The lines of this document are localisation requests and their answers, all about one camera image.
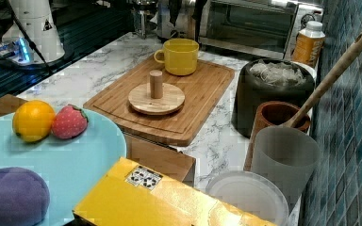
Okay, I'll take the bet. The black cable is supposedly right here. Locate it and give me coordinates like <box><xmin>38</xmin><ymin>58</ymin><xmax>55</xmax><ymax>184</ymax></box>
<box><xmin>4</xmin><ymin>0</ymin><xmax>56</xmax><ymax>76</ymax></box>

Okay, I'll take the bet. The orange bottle with white cap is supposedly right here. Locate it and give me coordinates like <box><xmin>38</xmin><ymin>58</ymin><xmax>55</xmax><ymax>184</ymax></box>
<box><xmin>292</xmin><ymin>21</ymin><xmax>325</xmax><ymax>68</ymax></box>

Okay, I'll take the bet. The round wooden lid with knob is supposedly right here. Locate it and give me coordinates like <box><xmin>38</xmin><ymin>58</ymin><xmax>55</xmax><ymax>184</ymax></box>
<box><xmin>128</xmin><ymin>70</ymin><xmax>186</xmax><ymax>116</ymax></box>

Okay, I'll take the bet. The dark grey round canister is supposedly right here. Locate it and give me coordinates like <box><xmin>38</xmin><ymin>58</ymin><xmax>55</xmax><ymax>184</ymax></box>
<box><xmin>231</xmin><ymin>58</ymin><xmax>315</xmax><ymax>137</ymax></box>

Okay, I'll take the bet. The long wooden spoon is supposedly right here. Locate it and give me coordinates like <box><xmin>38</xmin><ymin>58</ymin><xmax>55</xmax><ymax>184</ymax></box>
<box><xmin>283</xmin><ymin>32</ymin><xmax>362</xmax><ymax>128</ymax></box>

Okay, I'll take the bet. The yellow cardboard box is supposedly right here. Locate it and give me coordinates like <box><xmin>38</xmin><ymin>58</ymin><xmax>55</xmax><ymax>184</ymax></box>
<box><xmin>73</xmin><ymin>157</ymin><xmax>276</xmax><ymax>226</ymax></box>

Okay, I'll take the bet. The light blue plate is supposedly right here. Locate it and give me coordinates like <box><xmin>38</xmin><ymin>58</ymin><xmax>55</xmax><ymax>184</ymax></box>
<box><xmin>0</xmin><ymin>110</ymin><xmax>126</xmax><ymax>226</ymax></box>

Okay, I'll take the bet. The brown wooden utensil holder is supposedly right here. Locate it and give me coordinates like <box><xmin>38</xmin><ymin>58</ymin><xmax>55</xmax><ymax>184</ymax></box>
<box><xmin>243</xmin><ymin>101</ymin><xmax>299</xmax><ymax>171</ymax></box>

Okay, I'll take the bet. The red plush strawberry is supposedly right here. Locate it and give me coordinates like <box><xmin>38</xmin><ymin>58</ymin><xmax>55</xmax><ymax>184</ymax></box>
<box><xmin>52</xmin><ymin>105</ymin><xmax>89</xmax><ymax>139</ymax></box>

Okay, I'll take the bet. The silver coffee machine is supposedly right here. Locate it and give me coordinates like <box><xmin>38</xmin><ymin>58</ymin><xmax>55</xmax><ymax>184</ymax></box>
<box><xmin>130</xmin><ymin>0</ymin><xmax>207</xmax><ymax>42</ymax></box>

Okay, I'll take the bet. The bamboo cutting board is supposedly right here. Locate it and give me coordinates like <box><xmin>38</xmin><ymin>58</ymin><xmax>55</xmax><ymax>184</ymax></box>
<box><xmin>84</xmin><ymin>56</ymin><xmax>235</xmax><ymax>146</ymax></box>

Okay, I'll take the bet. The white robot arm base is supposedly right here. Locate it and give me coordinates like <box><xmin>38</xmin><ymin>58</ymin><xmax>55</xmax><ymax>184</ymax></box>
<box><xmin>2</xmin><ymin>0</ymin><xmax>74</xmax><ymax>67</ymax></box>

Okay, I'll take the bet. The frosted grey plastic cup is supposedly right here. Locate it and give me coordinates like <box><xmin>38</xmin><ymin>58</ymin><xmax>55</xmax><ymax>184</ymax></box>
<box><xmin>251</xmin><ymin>126</ymin><xmax>321</xmax><ymax>206</ymax></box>

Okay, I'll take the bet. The purple plush eggplant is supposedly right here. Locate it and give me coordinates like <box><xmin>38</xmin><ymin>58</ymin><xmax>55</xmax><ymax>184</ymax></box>
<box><xmin>0</xmin><ymin>167</ymin><xmax>50</xmax><ymax>226</ymax></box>

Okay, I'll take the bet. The orange toy fruit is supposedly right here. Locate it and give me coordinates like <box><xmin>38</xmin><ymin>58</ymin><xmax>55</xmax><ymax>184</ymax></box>
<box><xmin>12</xmin><ymin>100</ymin><xmax>56</xmax><ymax>142</ymax></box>

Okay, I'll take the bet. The yellow ceramic mug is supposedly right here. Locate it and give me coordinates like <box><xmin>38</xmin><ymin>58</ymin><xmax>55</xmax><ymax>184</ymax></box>
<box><xmin>154</xmin><ymin>39</ymin><xmax>199</xmax><ymax>76</ymax></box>

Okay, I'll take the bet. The silver toaster oven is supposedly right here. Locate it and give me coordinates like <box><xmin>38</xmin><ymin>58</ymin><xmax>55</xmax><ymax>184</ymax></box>
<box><xmin>198</xmin><ymin>0</ymin><xmax>324</xmax><ymax>60</ymax></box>

